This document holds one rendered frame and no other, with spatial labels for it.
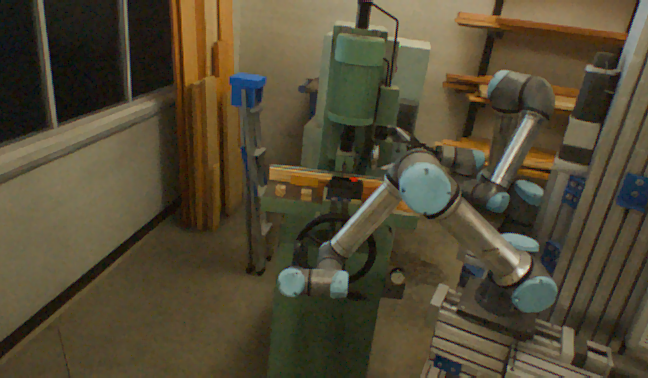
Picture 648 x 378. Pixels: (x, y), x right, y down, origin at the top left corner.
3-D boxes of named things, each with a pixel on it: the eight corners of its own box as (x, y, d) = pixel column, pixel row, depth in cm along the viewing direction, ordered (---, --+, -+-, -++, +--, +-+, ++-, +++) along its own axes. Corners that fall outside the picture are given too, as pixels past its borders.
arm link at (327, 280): (348, 258, 137) (311, 256, 137) (348, 280, 127) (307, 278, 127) (347, 281, 140) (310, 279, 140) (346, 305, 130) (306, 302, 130)
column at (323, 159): (313, 190, 214) (332, 23, 186) (316, 173, 235) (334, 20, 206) (362, 197, 214) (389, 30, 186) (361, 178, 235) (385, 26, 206)
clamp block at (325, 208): (318, 222, 171) (321, 200, 167) (320, 206, 183) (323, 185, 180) (359, 227, 171) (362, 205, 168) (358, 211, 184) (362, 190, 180)
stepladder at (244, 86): (239, 274, 288) (225, 77, 243) (251, 253, 311) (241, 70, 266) (264, 277, 286) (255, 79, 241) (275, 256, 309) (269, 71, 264)
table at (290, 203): (255, 222, 172) (256, 207, 170) (268, 189, 200) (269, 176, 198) (420, 242, 173) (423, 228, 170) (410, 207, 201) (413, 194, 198)
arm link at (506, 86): (501, 215, 187) (524, 80, 159) (469, 200, 197) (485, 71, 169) (518, 203, 193) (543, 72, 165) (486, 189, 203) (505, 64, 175)
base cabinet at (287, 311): (265, 379, 214) (276, 243, 186) (282, 301, 267) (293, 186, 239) (363, 391, 214) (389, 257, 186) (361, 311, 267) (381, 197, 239)
